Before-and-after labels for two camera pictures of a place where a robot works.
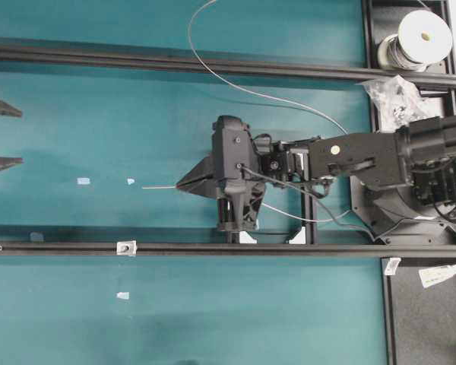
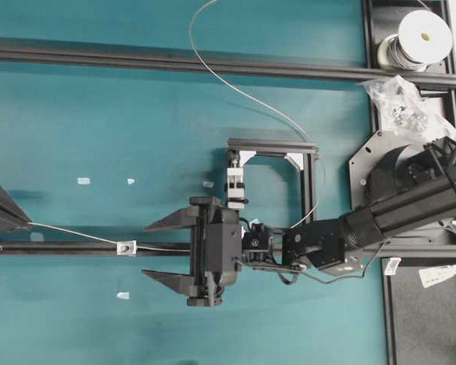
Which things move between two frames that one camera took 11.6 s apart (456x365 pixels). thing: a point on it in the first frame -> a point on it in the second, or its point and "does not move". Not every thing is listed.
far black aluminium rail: (64, 58) does not move
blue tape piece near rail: (36, 236) does not move
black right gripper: (234, 174) -> (216, 251)
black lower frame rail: (388, 312) does not move
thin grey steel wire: (208, 62) -> (259, 99)
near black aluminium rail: (229, 249) does not move
